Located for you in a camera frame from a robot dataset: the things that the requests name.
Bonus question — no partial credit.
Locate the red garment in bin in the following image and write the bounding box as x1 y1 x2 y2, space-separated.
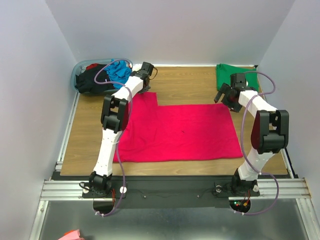
85 63 99 71

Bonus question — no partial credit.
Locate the blue t shirt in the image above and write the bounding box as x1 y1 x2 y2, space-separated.
104 59 132 89

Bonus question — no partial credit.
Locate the green folded t shirt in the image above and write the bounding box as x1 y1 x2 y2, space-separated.
215 63 259 91

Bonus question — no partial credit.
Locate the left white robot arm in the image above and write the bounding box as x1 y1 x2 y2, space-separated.
87 62 155 197

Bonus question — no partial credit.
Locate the pink red t shirt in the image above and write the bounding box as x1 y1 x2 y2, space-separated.
114 92 243 163

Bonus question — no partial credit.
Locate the pink cloth at bottom edge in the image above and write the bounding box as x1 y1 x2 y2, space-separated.
59 229 83 240

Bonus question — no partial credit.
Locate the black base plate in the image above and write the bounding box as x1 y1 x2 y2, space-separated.
79 175 260 213

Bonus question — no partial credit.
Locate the aluminium frame rail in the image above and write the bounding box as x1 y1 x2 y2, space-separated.
40 178 311 201

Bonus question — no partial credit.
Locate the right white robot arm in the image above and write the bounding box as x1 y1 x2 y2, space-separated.
214 71 289 195

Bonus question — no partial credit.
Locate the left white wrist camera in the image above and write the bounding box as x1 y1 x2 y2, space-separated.
132 63 142 72

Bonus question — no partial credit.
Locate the black t shirt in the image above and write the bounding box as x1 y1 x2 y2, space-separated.
75 64 115 95

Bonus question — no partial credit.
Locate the translucent blue plastic bin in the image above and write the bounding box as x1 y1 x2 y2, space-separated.
70 58 133 93

